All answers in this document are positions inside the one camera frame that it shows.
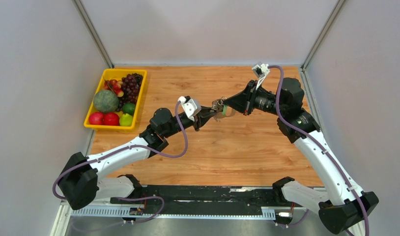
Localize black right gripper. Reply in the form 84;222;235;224
223;80;286;117

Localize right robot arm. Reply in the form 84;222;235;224
224;78;379;236

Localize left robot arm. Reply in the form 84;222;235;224
52;106;217;210

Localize green lime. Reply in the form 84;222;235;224
121;102;136;116

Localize dark grape bunch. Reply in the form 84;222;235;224
116;73;143;111

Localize red apple right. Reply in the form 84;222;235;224
103;113;120;126

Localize red apple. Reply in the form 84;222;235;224
88;112;104;125
103;113;120;126

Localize small red fruits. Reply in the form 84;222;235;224
104;79;124;97

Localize green melon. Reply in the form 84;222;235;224
93;89;119;113

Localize yellow plastic bin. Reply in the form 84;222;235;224
84;69;147;131

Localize red apple left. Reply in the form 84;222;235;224
88;112;104;125

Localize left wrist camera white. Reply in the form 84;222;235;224
178;96;201;121

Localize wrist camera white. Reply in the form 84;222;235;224
178;96;201;121
251;62;270;89

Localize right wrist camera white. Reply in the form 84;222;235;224
251;62;270;89

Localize aluminium frame rail right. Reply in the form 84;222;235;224
299;0;348;130

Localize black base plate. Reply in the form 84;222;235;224
110;185;302;214

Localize grey cable duct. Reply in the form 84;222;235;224
71;205;276;220

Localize aluminium frame post left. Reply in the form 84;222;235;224
72;0;114;68

